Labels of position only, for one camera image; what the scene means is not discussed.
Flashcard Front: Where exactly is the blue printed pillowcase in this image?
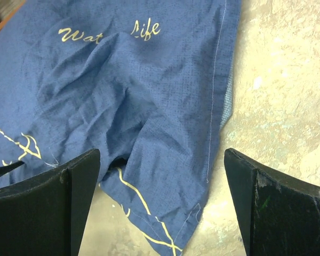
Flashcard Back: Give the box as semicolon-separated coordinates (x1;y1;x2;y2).
0;1;242;255

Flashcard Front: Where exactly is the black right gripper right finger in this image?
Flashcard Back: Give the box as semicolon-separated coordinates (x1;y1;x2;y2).
224;148;320;255

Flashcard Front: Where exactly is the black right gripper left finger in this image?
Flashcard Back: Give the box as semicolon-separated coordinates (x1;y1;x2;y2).
0;149;100;255

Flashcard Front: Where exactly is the wooden slatted rack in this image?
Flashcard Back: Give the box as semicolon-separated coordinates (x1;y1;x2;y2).
0;1;26;31

